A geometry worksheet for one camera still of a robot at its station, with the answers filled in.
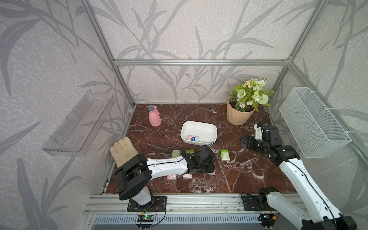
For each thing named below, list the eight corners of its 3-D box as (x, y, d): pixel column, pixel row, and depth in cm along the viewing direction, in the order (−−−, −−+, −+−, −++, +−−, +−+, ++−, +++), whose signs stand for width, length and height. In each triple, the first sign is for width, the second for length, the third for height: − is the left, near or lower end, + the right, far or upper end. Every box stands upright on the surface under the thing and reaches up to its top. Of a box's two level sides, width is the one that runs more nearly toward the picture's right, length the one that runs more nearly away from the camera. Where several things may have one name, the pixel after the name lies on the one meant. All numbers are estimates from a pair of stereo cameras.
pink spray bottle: (150, 126, 109) (144, 109, 94) (152, 121, 112) (145, 104, 97) (161, 126, 109) (155, 109, 94) (161, 121, 112) (157, 104, 97)
